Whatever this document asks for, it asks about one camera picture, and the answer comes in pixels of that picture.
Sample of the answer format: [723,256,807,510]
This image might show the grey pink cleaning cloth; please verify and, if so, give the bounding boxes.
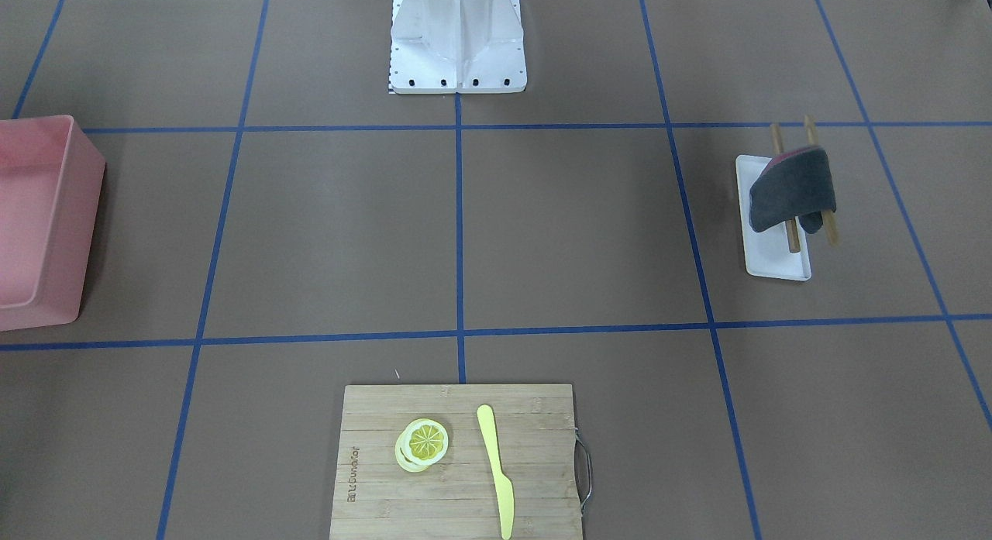
[749,146,837,234]

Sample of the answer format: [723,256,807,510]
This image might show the yellow lemon slice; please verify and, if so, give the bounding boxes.
[394,418,450,473]

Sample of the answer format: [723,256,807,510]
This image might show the wooden cutting board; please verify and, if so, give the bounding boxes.
[329,384,584,539]

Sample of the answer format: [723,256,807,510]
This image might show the yellow plastic knife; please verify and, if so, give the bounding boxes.
[476,404,516,539]

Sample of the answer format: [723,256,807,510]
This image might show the white rectangular tray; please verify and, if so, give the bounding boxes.
[735,155,812,282]

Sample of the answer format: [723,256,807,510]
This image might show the wooden chopstick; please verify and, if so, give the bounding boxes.
[770,122,801,253]
[804,114,840,247]

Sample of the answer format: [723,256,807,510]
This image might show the pink plastic bin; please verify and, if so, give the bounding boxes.
[1,114,106,332]

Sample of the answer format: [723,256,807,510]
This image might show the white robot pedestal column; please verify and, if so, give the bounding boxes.
[387,0,528,95]

